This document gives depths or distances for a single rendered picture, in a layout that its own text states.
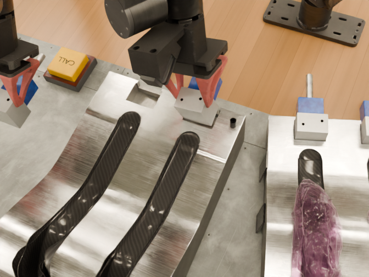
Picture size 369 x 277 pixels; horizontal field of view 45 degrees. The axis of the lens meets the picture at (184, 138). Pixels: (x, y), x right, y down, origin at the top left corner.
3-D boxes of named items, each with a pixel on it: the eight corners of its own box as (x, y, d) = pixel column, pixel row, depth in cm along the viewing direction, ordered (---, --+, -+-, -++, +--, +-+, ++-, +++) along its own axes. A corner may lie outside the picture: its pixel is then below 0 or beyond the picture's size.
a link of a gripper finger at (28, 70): (16, 120, 68) (9, 66, 62) (-21, 106, 70) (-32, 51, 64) (44, 100, 73) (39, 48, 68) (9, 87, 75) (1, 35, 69)
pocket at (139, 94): (140, 91, 81) (137, 79, 78) (166, 100, 80) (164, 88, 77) (129, 111, 80) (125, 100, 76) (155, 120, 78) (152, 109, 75)
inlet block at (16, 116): (37, 60, 80) (24, 40, 75) (60, 67, 79) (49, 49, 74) (-5, 119, 75) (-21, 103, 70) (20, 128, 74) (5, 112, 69)
